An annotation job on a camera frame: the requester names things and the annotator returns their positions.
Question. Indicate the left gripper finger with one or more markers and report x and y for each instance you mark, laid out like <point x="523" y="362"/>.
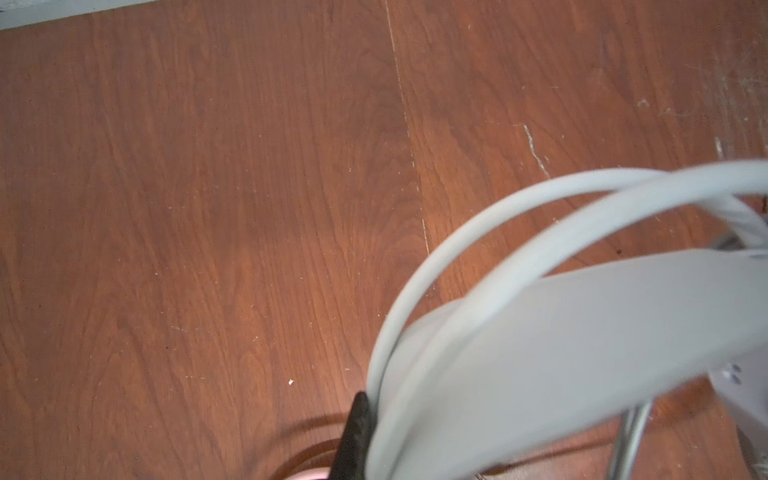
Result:
<point x="350" y="458"/>

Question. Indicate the pink headphones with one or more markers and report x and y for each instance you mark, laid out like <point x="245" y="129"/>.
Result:
<point x="321" y="473"/>

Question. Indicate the white headphones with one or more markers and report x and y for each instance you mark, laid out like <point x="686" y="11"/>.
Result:
<point x="530" y="355"/>

